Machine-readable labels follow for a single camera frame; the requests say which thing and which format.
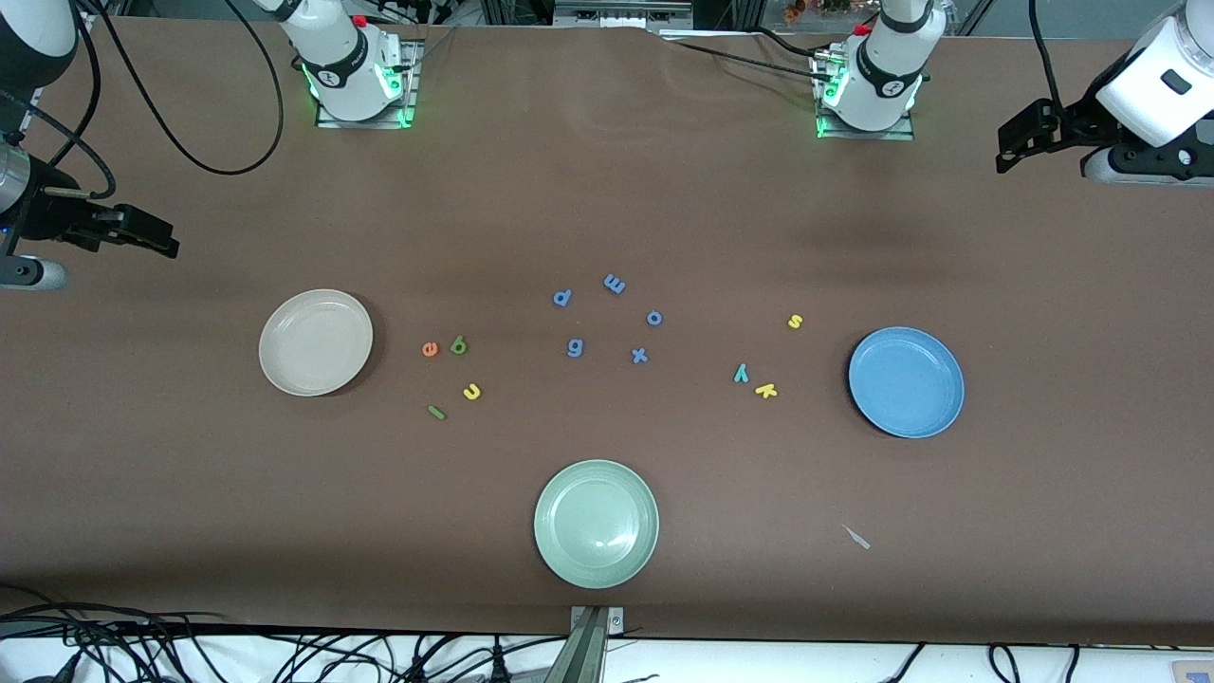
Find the beige brown plate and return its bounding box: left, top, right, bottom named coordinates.
left=258, top=288, right=375, bottom=397

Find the blue plate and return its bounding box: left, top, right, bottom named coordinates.
left=847, top=326, right=966, bottom=439

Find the grey power strip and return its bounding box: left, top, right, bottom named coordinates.
left=553, top=0, right=695, bottom=28

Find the pale green plate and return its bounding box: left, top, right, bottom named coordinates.
left=533, top=459, right=660, bottom=590

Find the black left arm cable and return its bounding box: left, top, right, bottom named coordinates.
left=1028, top=0, right=1073, bottom=120

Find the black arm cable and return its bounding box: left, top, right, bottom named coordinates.
left=1028, top=0, right=1073, bottom=120
left=28, top=0, right=285, bottom=202

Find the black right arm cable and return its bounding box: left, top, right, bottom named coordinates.
left=28, top=0, right=285, bottom=202

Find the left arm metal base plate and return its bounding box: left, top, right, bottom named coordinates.
left=814, top=47, right=916, bottom=141

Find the black cable on tabletop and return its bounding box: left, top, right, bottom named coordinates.
left=659, top=28, right=837, bottom=83

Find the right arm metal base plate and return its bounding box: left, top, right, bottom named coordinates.
left=315, top=38, right=420, bottom=129

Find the tangled black cable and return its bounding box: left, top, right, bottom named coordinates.
left=0, top=586, right=224, bottom=631

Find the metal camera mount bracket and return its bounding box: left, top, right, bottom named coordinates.
left=543, top=605, right=627, bottom=683

